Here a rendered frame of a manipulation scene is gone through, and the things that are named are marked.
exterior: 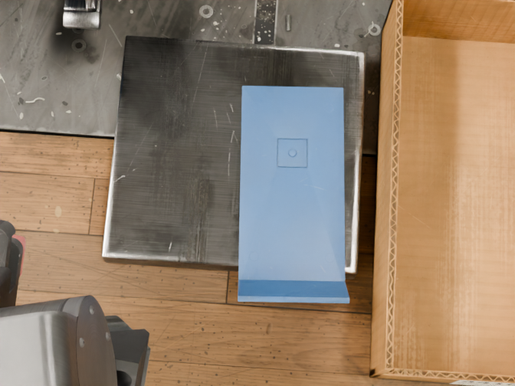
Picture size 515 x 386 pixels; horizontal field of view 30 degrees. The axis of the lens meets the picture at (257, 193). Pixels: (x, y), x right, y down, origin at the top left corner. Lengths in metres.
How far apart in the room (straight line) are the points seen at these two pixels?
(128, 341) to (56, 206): 0.26
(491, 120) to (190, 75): 0.21
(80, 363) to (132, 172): 0.32
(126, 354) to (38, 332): 0.08
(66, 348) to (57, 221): 0.34
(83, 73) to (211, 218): 0.15
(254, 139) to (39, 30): 0.18
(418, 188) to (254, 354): 0.16
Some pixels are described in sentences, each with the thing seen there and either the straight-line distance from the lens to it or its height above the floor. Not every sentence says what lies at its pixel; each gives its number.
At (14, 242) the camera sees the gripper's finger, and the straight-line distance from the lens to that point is 0.48.
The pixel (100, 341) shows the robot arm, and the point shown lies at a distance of 0.38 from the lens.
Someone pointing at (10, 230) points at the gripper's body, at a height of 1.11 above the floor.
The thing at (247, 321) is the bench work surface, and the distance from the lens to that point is 0.65.
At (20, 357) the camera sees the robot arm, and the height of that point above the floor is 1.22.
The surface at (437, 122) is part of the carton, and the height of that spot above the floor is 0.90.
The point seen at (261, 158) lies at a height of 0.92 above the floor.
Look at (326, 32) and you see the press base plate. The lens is 0.71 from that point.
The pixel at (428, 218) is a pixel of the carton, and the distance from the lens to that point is 0.67.
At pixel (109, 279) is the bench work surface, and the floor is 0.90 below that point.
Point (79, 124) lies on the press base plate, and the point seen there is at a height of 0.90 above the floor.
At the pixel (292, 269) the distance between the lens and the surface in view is 0.63.
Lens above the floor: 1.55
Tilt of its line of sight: 75 degrees down
